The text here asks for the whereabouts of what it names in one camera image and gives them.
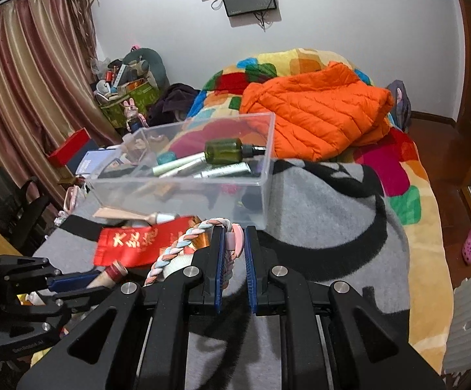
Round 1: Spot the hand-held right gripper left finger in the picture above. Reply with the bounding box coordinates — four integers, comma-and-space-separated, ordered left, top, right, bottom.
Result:
16, 224, 226, 390

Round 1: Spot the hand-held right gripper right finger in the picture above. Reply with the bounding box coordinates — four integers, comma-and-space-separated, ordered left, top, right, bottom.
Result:
244, 224, 447, 390

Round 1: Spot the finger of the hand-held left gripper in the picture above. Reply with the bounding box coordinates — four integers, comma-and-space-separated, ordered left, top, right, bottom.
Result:
36, 286, 116, 313
6, 268, 102, 293

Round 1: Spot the wooden piece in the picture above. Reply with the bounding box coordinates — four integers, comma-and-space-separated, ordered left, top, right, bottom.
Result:
84, 260, 128, 290

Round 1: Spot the braided pastel cable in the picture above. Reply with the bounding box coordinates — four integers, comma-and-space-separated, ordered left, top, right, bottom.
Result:
145, 218, 245, 289

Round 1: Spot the clear plastic storage box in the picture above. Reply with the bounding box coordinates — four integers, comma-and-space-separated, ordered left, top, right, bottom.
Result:
87, 111, 277, 232

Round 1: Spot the white ointment tube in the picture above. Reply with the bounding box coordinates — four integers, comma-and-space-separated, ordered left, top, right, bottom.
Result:
192, 162, 262, 179

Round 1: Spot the light green tube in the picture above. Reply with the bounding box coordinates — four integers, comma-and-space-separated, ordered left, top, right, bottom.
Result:
152, 152, 207, 173

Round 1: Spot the white tape roll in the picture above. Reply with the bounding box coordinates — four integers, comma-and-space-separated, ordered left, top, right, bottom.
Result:
156, 252, 236, 289

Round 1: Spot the red gold long box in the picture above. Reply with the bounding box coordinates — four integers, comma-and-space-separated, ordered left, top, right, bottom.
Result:
92, 216, 212, 269

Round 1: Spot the grey black blanket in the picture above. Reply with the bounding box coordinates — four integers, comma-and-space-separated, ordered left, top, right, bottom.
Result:
30, 158, 411, 390

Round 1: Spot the pink pouch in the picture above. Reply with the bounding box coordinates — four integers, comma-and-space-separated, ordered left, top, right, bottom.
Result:
62, 185, 90, 215

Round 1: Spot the black chair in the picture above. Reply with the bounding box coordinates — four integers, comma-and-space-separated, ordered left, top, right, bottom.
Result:
0, 166, 51, 253

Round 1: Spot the blue white box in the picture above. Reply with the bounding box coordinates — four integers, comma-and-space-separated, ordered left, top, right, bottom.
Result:
67, 149, 122, 177

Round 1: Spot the green storage bag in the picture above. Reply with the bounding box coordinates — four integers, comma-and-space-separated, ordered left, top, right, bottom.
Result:
97, 81, 161, 131

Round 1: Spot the colourful patchwork blanket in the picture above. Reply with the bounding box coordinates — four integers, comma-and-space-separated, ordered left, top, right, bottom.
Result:
187, 48, 453, 362

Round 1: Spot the orange down jacket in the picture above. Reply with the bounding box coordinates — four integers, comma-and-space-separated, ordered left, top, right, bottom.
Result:
239, 62, 394, 161

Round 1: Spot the pink bunny toy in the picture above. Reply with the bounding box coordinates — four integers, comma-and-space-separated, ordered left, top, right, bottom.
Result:
122, 98, 147, 133

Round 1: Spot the dark clothing pile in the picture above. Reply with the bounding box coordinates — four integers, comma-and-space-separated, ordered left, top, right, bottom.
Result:
148, 83, 201, 127

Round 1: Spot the striped pink curtain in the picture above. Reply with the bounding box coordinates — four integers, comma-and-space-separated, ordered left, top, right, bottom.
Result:
0, 0, 98, 208

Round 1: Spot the grey plush toy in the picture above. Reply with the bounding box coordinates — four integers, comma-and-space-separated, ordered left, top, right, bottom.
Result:
121, 47, 170, 90

